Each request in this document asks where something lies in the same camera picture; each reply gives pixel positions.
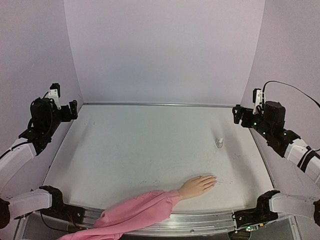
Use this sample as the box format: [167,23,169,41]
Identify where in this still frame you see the clear nail polish bottle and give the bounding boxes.
[216,141,223,149]

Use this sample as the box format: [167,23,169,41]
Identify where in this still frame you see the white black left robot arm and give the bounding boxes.
[0,97,78,229]

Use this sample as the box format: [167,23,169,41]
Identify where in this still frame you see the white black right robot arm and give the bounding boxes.
[232,101,320,228]

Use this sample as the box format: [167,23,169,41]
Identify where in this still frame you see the pink sleeved forearm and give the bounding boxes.
[60,190,180,240]

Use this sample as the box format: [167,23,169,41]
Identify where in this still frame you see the mannequin hand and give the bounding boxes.
[177,175,217,200]

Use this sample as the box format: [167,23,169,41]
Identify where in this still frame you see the aluminium back table rail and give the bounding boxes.
[83,102,235,108]

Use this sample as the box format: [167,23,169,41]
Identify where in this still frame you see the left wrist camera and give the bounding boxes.
[47,83,62,110]

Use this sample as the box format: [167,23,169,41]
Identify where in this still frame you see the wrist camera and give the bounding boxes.
[47,83,62,110]
[252,88,265,115]

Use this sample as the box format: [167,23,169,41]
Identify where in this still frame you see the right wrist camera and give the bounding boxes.
[252,88,265,115]

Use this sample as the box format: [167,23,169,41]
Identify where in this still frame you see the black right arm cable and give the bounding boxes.
[261,80,320,108]

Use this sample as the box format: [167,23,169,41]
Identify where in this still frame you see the aluminium front base frame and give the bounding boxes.
[14,194,301,240]

